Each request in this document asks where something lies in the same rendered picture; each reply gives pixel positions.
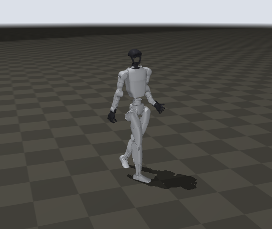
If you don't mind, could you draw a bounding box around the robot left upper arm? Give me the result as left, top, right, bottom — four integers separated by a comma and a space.
145, 67, 152, 92

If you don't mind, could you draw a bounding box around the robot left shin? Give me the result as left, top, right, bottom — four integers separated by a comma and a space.
123, 139, 133, 160

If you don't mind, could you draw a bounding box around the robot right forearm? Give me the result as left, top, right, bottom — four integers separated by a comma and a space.
111, 90, 120, 112

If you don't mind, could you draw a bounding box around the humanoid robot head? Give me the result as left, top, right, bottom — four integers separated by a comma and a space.
128, 49, 142, 69

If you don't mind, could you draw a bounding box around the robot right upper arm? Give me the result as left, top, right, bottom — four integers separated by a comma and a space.
117, 70, 129, 97

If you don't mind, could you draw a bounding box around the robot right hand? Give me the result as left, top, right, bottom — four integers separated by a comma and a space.
107, 109, 117, 123

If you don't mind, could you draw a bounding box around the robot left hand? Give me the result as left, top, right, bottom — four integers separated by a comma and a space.
153, 101, 165, 114

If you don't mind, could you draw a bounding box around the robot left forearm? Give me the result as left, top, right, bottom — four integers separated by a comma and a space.
145, 90, 156, 105

